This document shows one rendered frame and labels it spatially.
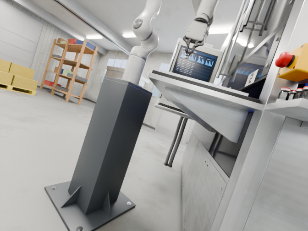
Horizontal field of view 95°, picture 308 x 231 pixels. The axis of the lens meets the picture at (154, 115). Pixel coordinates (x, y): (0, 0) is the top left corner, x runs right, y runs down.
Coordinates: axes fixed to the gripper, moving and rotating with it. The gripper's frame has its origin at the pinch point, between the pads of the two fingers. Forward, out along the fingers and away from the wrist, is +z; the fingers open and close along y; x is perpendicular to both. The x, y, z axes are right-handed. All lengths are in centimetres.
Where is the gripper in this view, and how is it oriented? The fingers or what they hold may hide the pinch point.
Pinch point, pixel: (189, 49)
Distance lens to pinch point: 90.8
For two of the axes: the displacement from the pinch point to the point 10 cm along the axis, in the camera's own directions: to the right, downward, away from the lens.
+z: -3.7, 9.3, 0.1
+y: -9.1, -3.7, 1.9
